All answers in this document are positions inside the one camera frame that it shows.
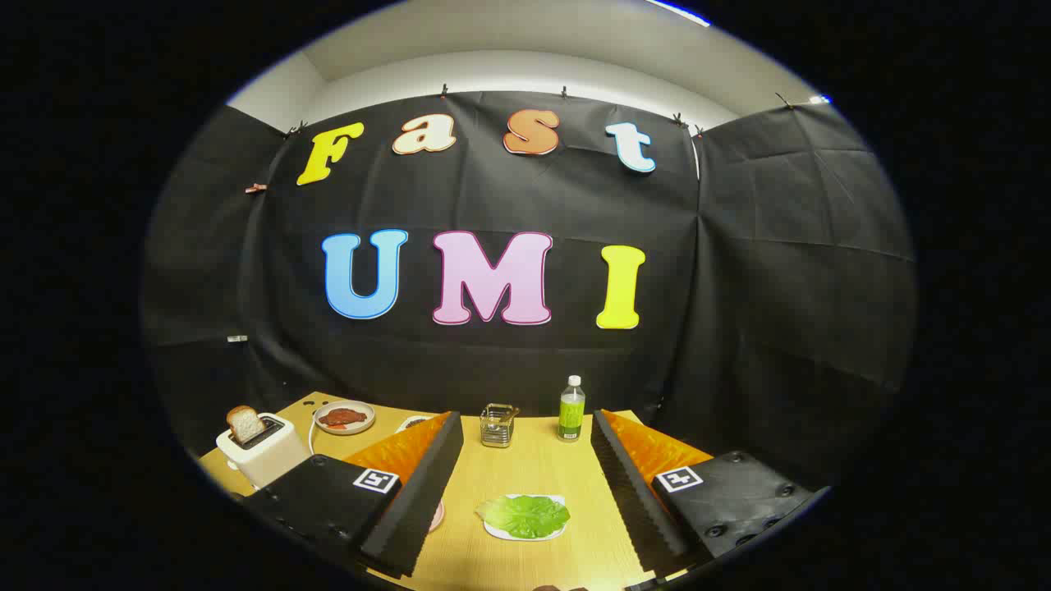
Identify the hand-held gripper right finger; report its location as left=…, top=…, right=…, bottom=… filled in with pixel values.
left=590, top=409, right=832, bottom=580

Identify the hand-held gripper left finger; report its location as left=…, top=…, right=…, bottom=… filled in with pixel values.
left=244, top=410, right=465, bottom=580

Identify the green lettuce leaf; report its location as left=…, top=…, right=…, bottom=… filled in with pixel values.
left=476, top=494, right=571, bottom=540

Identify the toasted bread slice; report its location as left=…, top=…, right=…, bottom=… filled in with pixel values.
left=227, top=405, right=266, bottom=445

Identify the white square plate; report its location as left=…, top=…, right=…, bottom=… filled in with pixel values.
left=483, top=493, right=569, bottom=543

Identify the green label bottle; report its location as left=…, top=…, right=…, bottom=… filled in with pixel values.
left=558, top=375, right=587, bottom=442

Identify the round grey plate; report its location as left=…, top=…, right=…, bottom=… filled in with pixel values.
left=313, top=400, right=377, bottom=435

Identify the metal utensil holder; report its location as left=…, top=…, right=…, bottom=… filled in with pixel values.
left=480, top=403, right=516, bottom=448

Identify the white toaster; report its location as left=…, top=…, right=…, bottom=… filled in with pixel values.
left=215, top=413, right=313, bottom=491

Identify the black backdrop cloth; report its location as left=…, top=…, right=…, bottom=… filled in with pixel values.
left=140, top=90, right=918, bottom=493

